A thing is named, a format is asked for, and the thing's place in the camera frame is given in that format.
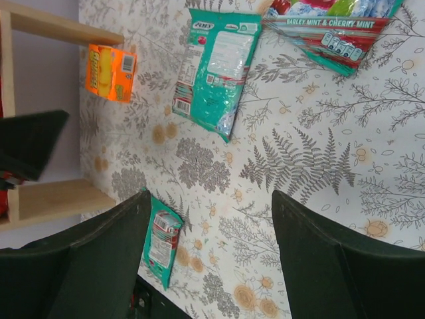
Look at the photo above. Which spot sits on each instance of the teal fox's bag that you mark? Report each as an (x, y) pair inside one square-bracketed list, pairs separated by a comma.
[(161, 241), (217, 58)]

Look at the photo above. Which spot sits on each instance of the floral patterned table mat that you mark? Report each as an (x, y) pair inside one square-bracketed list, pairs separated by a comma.
[(349, 148)]

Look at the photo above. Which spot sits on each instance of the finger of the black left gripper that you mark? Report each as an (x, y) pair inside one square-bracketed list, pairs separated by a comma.
[(27, 142)]

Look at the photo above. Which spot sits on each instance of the red fruit gummy bag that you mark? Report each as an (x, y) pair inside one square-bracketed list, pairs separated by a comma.
[(6, 184)]

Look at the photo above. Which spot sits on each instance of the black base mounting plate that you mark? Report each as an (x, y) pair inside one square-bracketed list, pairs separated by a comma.
[(147, 302)]

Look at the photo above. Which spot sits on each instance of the teal Fox's bag back side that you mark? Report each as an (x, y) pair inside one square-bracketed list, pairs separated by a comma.
[(217, 58)]

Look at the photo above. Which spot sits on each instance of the Fox's mint blossom candy bag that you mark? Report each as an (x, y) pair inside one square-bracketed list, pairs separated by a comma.
[(335, 34)]

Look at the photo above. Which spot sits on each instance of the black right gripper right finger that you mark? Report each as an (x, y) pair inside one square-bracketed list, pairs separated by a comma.
[(331, 271)]

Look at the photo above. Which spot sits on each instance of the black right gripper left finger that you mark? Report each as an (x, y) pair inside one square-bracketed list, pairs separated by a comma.
[(86, 271)]

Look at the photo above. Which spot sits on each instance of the wooden shelf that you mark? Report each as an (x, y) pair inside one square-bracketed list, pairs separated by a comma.
[(42, 202)]

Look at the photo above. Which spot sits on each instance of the small orange candy bag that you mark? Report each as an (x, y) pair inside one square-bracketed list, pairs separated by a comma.
[(110, 73)]

